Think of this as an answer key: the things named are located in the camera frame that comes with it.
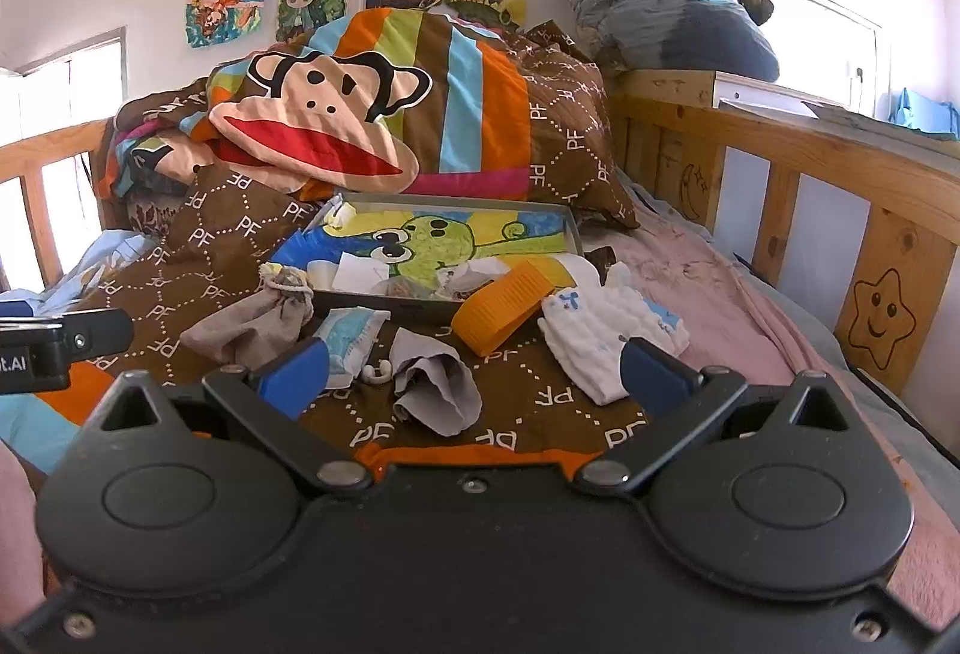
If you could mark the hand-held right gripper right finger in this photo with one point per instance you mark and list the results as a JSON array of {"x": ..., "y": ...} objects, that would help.
[{"x": 652, "y": 376}]

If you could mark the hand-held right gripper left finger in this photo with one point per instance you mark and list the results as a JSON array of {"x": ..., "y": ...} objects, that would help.
[{"x": 296, "y": 373}]

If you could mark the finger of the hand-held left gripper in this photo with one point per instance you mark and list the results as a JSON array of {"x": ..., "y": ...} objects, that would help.
[{"x": 105, "y": 331}]

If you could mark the white muslin cloth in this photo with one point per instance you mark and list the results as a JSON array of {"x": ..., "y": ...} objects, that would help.
[{"x": 600, "y": 339}]

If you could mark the orange ribbed band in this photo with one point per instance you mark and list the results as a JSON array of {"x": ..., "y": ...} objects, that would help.
[{"x": 502, "y": 309}]

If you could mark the shallow box with frog drawing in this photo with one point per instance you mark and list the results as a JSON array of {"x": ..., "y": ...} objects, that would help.
[{"x": 450, "y": 234}]

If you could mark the light blue tissue packet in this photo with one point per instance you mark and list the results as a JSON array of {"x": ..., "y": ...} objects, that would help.
[{"x": 352, "y": 335}]

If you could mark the light blue printed sheet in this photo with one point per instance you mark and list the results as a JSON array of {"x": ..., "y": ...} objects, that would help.
[{"x": 97, "y": 264}]

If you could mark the pink blanket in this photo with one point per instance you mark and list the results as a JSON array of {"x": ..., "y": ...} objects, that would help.
[{"x": 712, "y": 279}]

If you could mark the brown patterned blanket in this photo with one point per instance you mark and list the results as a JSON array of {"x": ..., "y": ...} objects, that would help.
[{"x": 225, "y": 264}]

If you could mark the grey cloth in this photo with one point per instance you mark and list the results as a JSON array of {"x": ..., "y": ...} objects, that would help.
[{"x": 439, "y": 391}]

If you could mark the window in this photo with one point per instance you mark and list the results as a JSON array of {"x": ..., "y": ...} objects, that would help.
[{"x": 67, "y": 91}]

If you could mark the bagged pile of clothes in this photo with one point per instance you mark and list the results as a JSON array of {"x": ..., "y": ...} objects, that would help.
[{"x": 675, "y": 16}]

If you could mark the blue cloth item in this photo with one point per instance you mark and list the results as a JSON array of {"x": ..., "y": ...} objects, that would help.
[{"x": 930, "y": 114}]

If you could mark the wooden bed frame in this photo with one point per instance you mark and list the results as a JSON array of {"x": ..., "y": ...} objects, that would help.
[{"x": 825, "y": 174}]

